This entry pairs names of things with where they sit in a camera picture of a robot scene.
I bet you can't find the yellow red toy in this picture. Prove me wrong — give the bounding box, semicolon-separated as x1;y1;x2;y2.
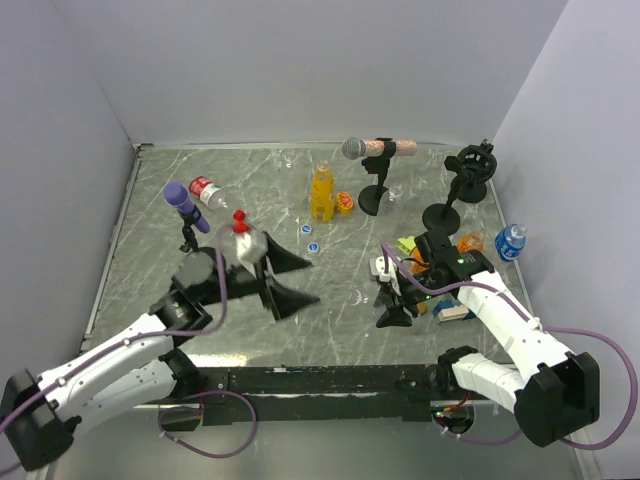
335;191;354;215

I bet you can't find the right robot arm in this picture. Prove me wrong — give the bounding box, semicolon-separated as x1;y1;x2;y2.
370;230;600;447

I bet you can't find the purple microphone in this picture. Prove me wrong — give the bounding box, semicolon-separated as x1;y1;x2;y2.
162;182;210;234

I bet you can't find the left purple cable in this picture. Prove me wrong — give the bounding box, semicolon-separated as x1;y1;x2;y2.
0;223;241;436

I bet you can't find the small black stand base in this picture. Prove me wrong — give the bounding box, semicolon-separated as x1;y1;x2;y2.
458;182;487;204

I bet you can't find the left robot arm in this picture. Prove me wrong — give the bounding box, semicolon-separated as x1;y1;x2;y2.
1;228;319;472

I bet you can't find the black microphone stand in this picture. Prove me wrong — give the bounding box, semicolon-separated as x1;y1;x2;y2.
358;157;392;216
179;213;216;263
422;139;497;235

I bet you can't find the small clear open bottle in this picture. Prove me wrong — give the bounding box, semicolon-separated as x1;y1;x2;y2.
388;184;404;203

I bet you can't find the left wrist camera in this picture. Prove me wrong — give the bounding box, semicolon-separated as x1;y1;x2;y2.
232;210;268;275

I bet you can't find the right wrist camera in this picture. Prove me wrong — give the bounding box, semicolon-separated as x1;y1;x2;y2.
369;256;400;294

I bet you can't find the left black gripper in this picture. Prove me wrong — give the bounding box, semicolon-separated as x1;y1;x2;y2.
200;233;321;320

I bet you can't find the blue white block toy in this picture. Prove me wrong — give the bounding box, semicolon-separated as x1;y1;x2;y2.
432;299;475;323

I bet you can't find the right black microphone stand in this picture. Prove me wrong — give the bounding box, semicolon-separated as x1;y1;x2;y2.
422;139;497;235

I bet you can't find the center black microphone stand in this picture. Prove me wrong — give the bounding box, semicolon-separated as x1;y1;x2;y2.
358;157;392;216

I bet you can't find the green toy block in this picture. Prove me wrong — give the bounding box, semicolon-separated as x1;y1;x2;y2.
396;236;416;255

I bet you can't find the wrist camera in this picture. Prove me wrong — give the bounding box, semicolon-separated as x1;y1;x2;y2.
369;256;400;294
232;210;268;275

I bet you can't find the clear bottle red cap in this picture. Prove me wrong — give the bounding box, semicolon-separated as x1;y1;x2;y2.
188;176;233;220

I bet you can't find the left black microphone stand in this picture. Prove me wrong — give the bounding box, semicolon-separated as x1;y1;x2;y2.
179;213;216;263

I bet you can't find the blue label water bottle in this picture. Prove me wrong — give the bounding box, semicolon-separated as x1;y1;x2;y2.
494;224;527;262

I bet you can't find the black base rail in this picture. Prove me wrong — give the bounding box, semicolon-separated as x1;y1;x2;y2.
156;364;482;426

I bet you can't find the silver head pink microphone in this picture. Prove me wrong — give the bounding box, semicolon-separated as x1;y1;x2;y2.
341;137;417;160

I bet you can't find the yellow juice bottle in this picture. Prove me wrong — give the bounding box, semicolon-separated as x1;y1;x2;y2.
310;161;335;223

